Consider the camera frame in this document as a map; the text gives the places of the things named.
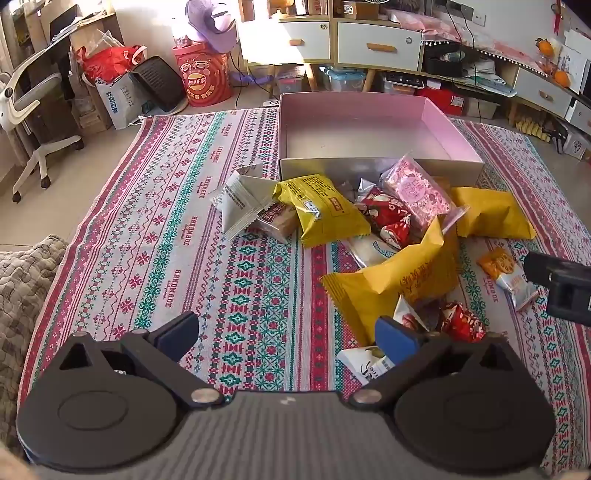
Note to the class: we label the white wall outlet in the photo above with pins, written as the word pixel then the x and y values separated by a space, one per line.
pixel 466 11

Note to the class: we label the pink cardboard box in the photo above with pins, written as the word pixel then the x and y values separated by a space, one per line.
pixel 360 134

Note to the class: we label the white packet with black print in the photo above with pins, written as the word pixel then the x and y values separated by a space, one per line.
pixel 358 364

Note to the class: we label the cluttered wooden desk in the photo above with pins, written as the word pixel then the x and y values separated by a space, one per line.
pixel 92 27

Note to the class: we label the red printed bucket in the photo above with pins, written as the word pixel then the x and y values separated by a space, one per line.
pixel 203 78

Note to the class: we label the patterned woven blanket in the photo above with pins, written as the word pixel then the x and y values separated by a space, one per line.
pixel 184 230

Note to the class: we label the orange fruit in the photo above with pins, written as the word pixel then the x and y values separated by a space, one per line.
pixel 563 78
pixel 543 47

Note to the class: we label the wide white cabinet drawer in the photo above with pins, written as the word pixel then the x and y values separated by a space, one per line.
pixel 378 44

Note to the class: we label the black ribbed tray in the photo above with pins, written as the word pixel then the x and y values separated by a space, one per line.
pixel 159 83

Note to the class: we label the white triangular snack packet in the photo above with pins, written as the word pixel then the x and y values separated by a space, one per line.
pixel 240 198

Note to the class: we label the red plastic bag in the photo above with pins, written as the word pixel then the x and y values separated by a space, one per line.
pixel 108 62

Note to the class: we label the small orange white packet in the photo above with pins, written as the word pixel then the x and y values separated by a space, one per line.
pixel 501 267

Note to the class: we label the pink tasselled cloth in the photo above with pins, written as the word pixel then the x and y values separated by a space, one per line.
pixel 461 39

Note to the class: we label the white round floor device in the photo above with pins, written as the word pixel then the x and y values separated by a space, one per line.
pixel 271 103

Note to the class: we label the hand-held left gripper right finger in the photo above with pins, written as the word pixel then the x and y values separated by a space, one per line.
pixel 392 334

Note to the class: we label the small clear storage box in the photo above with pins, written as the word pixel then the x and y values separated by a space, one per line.
pixel 290 84

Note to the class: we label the purple sun hat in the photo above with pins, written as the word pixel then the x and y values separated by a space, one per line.
pixel 212 23

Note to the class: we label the yellow packet with dark print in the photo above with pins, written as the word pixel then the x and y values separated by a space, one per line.
pixel 318 217

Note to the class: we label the white plastic bag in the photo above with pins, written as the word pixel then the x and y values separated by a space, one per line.
pixel 489 78

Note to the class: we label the pale clear snack packet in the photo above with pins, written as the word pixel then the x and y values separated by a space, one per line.
pixel 369 249

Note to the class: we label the small silver snack packet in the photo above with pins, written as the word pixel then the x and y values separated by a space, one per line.
pixel 367 189

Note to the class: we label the yellow corrugated tray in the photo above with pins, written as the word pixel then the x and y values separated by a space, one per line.
pixel 533 128

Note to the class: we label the white packet with red picture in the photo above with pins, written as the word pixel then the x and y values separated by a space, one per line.
pixel 408 318

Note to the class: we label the white office chair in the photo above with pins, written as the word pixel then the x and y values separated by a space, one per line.
pixel 37 92

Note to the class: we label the narrow white cabinet drawer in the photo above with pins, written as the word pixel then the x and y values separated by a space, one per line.
pixel 304 39

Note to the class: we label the pink patterned snack packet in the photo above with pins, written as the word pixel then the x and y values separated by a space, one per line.
pixel 415 194

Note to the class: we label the clear storage box dark lid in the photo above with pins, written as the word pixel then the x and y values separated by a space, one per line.
pixel 404 83

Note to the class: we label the grey quilted cushion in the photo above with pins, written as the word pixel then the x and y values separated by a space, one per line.
pixel 27 286

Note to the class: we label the red cardboard box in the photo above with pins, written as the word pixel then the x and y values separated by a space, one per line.
pixel 443 99

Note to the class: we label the blue lid storage box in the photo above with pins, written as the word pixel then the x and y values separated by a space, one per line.
pixel 344 79

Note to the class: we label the large yellow snack packet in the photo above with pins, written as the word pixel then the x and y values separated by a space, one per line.
pixel 392 281

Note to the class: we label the white printed shopping bag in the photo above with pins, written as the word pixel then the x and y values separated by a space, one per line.
pixel 120 101

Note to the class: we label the low wooden side cabinet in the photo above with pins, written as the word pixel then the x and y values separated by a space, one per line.
pixel 505 74

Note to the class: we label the brown cake clear packet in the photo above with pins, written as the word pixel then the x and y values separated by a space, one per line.
pixel 279 221

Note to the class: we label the black storage basket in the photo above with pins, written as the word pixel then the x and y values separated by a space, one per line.
pixel 443 62

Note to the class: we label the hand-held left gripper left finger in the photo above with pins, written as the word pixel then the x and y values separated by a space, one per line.
pixel 178 332

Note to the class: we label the plain yellow snack packet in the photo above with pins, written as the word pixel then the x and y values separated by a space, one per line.
pixel 489 212

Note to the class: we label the brown cardboard box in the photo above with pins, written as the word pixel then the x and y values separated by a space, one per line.
pixel 360 9

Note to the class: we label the small red snack packet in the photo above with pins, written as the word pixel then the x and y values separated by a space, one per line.
pixel 461 323

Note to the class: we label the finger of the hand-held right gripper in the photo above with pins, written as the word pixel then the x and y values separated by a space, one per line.
pixel 568 286

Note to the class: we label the red flowered snack packet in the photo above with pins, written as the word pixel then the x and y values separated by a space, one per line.
pixel 383 212

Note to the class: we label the white side cabinet drawer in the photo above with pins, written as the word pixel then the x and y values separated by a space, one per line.
pixel 545 92

